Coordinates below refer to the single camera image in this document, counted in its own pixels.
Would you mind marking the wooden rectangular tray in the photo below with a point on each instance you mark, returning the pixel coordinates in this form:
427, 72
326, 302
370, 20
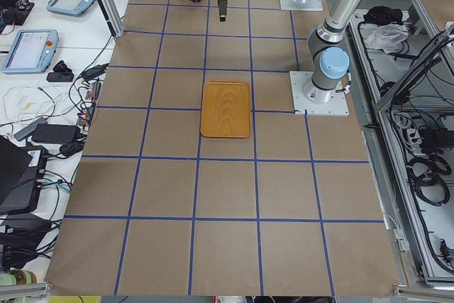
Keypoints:
225, 109

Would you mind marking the black power adapter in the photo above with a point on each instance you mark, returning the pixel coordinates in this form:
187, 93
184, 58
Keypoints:
54, 133

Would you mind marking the black laptop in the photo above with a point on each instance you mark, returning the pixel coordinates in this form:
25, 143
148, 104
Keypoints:
22, 168

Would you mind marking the lower blue teach pendant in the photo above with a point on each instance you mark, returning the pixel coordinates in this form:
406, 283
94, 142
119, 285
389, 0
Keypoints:
32, 51

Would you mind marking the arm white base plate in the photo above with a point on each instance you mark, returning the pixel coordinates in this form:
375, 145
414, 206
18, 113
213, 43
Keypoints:
310, 100
301, 5

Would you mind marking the crumpled white and black cloth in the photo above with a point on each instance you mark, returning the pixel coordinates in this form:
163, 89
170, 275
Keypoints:
390, 33

